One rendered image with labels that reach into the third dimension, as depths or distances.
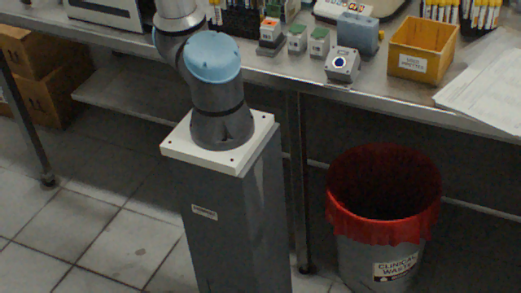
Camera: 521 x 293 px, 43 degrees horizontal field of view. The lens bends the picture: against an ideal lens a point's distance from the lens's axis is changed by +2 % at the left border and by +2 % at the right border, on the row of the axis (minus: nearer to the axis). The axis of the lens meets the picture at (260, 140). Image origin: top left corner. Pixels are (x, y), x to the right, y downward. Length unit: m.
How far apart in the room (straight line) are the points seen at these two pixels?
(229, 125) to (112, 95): 1.39
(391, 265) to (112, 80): 1.43
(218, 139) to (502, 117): 0.64
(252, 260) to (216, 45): 0.57
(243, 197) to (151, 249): 1.06
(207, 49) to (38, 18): 0.88
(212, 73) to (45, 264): 1.41
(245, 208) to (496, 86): 0.67
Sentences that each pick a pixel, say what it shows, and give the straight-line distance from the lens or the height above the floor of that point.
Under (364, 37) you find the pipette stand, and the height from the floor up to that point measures 0.94.
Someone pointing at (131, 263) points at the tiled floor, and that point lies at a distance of 2.46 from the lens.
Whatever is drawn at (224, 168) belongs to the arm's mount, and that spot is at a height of 0.89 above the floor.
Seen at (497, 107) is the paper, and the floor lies 0.89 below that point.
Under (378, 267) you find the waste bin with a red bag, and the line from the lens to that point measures 2.10.
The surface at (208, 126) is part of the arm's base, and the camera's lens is 1.42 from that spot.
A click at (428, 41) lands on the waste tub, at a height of 0.91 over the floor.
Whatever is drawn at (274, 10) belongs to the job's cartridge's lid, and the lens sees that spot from 1.77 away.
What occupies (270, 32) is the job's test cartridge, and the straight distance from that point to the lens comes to 1.75.
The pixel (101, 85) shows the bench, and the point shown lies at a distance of 2.84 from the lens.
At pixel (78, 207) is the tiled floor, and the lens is 2.72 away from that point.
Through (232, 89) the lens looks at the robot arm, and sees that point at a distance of 1.38.
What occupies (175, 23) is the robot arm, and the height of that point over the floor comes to 1.15.
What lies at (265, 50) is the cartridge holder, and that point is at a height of 0.89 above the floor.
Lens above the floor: 1.87
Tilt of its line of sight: 42 degrees down
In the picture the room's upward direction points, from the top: 6 degrees counter-clockwise
